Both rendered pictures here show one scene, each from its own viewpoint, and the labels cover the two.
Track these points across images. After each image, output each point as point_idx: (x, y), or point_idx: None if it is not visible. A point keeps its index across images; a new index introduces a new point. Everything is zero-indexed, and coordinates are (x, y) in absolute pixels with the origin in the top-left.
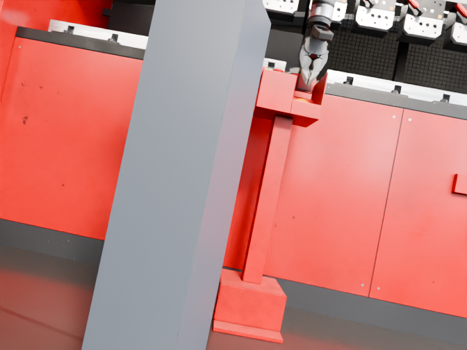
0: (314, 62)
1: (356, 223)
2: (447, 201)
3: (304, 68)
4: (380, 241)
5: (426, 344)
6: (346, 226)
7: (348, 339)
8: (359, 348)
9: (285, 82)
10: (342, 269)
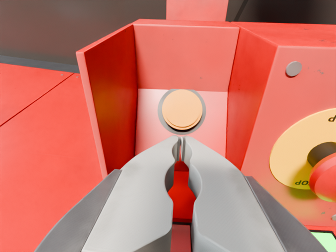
0: (165, 216)
1: (66, 104)
2: None
3: (229, 171)
4: (43, 93)
5: (36, 39)
6: (81, 103)
7: (107, 16)
8: (101, 1)
9: (311, 37)
10: None
